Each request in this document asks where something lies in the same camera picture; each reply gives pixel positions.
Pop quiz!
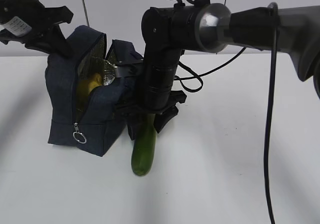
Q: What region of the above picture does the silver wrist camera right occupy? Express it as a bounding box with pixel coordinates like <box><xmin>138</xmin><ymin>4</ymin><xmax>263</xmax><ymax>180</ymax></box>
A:
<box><xmin>112</xmin><ymin>63</ymin><xmax>142</xmax><ymax>78</ymax></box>

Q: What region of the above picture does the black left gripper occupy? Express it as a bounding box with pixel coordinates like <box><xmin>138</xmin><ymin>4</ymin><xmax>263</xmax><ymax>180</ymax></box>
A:
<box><xmin>0</xmin><ymin>0</ymin><xmax>74</xmax><ymax>58</ymax></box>

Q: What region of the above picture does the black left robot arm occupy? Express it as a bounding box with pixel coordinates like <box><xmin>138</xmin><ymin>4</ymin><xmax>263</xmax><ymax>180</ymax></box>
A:
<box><xmin>0</xmin><ymin>0</ymin><xmax>74</xmax><ymax>58</ymax></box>

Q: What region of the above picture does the yellow pear-shaped squash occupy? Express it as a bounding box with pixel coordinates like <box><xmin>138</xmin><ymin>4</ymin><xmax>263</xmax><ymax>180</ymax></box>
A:
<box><xmin>76</xmin><ymin>73</ymin><xmax>102</xmax><ymax>110</ymax></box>

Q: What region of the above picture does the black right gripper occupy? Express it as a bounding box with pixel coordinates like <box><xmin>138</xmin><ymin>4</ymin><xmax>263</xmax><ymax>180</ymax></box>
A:
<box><xmin>114</xmin><ymin>90</ymin><xmax>187</xmax><ymax>141</ymax></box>

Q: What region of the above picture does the dark blue lunch bag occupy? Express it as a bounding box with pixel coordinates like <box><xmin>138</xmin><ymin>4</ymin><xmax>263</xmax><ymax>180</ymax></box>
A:
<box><xmin>45</xmin><ymin>25</ymin><xmax>136</xmax><ymax>157</ymax></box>

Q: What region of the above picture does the green cucumber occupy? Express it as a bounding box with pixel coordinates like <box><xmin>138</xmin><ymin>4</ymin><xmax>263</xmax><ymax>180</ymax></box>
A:
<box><xmin>131</xmin><ymin>114</ymin><xmax>157</xmax><ymax>177</ymax></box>

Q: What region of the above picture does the silver zipper pull ring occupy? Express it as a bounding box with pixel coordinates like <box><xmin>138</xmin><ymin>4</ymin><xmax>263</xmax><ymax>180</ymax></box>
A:
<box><xmin>72</xmin><ymin>122</ymin><xmax>87</xmax><ymax>144</ymax></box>

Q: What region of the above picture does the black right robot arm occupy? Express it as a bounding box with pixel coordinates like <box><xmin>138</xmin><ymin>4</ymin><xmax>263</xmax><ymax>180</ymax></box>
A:
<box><xmin>116</xmin><ymin>0</ymin><xmax>320</xmax><ymax>140</ymax></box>

